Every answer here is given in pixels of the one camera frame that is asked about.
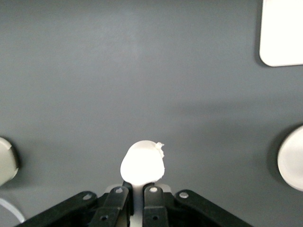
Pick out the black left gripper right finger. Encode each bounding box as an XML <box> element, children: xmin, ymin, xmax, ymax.
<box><xmin>143</xmin><ymin>185</ymin><xmax>170</xmax><ymax>227</ymax></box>

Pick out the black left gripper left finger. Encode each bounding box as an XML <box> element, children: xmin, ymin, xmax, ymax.
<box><xmin>91</xmin><ymin>185</ymin><xmax>130</xmax><ymax>227</ymax></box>

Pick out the white steamed bun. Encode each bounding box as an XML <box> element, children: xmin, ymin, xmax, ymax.
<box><xmin>120</xmin><ymin>140</ymin><xmax>166</xmax><ymax>185</ymax></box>

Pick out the round beige plate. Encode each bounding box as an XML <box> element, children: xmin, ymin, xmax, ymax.
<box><xmin>276</xmin><ymin>124</ymin><xmax>303</xmax><ymax>192</ymax></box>

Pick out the beige tray with bear print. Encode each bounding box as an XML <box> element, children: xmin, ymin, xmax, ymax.
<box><xmin>258</xmin><ymin>0</ymin><xmax>303</xmax><ymax>67</ymax></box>

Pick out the cream toaster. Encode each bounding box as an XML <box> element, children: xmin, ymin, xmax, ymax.
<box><xmin>0</xmin><ymin>136</ymin><xmax>19</xmax><ymax>187</ymax></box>

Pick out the white toaster power cord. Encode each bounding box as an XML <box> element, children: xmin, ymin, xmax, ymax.
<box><xmin>0</xmin><ymin>198</ymin><xmax>25</xmax><ymax>224</ymax></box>

